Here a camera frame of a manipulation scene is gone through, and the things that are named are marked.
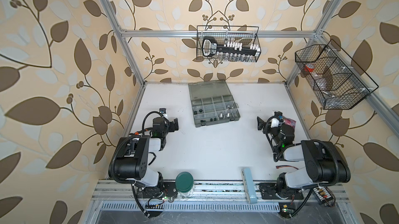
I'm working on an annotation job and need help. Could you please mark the green lid glass jar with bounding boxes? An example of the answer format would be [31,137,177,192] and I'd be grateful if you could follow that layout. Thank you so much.
[175,172,195,198]

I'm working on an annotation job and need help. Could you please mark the light blue block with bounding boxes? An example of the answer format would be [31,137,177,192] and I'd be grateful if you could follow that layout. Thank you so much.
[241,168,258,204]

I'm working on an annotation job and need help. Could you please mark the socket set rail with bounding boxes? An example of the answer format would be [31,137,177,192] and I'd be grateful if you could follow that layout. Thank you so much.
[200,37,261,57]

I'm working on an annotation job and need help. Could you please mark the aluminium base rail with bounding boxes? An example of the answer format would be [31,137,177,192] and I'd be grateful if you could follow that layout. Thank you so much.
[91,178,350,214]

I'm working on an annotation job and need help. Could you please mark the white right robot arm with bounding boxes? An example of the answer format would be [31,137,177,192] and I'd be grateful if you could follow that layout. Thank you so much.
[257,111,351,200]

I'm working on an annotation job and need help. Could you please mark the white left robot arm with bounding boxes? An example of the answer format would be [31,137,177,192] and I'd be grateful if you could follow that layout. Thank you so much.
[108,108,179,192]

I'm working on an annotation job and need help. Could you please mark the black wire basket wall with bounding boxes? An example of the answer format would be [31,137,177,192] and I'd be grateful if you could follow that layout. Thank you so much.
[295,39,379,110]
[196,25,261,63]

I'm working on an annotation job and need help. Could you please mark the black wire basket back wall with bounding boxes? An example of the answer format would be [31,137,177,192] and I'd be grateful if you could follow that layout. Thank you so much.
[196,25,261,63]

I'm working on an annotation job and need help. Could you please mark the black wire basket right wall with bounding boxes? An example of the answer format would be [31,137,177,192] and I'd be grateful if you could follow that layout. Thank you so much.
[295,39,379,110]

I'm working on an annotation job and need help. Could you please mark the pink candy bag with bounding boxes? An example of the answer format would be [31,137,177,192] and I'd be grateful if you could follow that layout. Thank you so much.
[282,117,296,128]

